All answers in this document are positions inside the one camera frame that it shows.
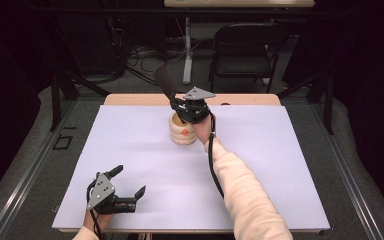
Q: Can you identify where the black metal stand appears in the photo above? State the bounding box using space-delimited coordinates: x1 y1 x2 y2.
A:
277 68 335 136
49 68 112 132

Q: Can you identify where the black folding chair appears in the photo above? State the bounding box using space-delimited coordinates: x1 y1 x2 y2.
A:
208 22 290 95

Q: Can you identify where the white desk leg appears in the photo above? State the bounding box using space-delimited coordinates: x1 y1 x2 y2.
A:
182 16 195 85

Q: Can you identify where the metal floor rail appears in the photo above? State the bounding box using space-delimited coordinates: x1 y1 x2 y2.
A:
0 99 78 240
308 99 384 240

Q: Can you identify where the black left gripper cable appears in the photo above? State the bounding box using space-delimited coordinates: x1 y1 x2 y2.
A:
85 181 106 240

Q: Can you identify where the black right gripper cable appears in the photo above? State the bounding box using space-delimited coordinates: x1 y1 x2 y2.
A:
207 111 225 200

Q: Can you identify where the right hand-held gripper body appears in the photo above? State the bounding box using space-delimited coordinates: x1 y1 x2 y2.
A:
169 86 217 125

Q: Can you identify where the bundle of floor cables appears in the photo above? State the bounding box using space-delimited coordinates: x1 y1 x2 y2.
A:
124 39 188 95

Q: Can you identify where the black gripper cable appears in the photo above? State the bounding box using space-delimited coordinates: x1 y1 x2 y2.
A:
85 181 106 240
207 111 225 200

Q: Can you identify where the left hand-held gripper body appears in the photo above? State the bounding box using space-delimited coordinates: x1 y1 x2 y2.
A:
85 171 138 215

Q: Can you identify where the black comb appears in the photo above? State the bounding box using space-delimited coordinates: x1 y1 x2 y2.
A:
153 62 188 126

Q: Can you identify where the person's right hand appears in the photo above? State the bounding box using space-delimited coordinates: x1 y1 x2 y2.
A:
190 112 218 147

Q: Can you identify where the pale lavender table mat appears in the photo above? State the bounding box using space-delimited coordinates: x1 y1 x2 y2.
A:
51 104 331 231

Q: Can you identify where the light desk top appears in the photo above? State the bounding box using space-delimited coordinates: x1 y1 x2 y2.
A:
163 0 316 9

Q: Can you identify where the person's left hand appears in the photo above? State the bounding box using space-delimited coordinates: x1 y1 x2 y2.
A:
82 209 115 235

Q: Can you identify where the cream ribbed cup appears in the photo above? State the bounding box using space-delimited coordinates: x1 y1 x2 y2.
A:
168 111 199 146

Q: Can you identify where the wooden table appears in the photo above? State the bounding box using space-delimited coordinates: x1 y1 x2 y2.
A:
58 93 327 234

